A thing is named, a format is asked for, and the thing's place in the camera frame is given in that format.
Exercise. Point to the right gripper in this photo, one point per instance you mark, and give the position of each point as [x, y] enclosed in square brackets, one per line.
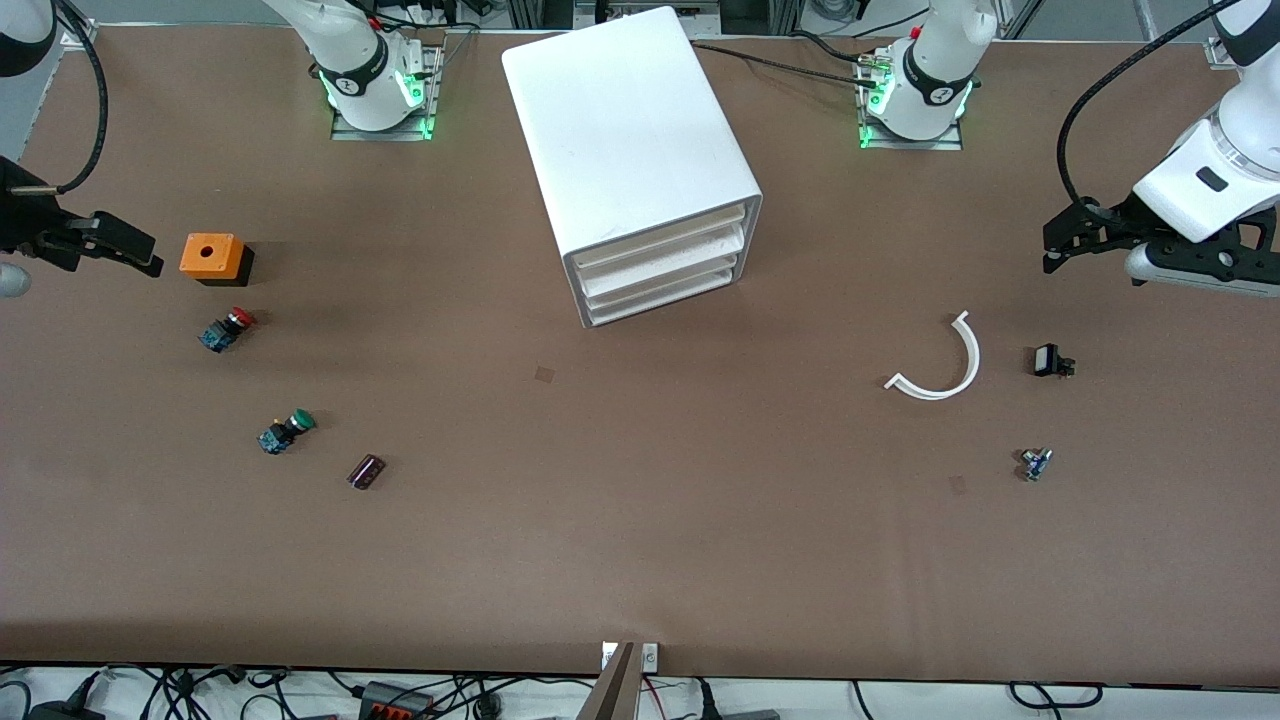
[28, 222]

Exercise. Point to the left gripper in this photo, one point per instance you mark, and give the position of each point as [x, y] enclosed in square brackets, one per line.
[1113, 222]

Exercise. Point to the red push button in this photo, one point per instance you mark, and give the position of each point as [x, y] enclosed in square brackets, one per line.
[225, 330]

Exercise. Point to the green push button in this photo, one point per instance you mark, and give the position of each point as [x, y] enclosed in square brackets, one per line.
[285, 432]

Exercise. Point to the white curved plastic strip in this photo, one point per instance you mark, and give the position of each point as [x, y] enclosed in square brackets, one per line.
[974, 358]

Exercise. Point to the small blue electronic component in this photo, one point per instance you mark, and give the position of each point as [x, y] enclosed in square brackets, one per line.
[1036, 464]

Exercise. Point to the dark brown capacitor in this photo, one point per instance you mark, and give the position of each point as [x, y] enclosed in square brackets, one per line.
[366, 472]

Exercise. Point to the black power strip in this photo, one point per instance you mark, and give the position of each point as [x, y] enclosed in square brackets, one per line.
[395, 703]

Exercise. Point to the orange button enclosure box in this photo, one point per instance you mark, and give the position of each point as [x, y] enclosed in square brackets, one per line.
[210, 255]

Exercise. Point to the black switch with white face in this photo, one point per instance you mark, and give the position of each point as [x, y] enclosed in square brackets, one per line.
[1047, 360]

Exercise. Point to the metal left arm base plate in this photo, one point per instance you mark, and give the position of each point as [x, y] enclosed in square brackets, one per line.
[945, 143]

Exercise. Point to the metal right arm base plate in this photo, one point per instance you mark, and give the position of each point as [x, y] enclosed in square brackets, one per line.
[350, 133]

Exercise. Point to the white mounting bracket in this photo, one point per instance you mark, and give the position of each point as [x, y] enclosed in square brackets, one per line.
[651, 657]

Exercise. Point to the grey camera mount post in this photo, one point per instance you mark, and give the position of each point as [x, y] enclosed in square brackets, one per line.
[612, 695]

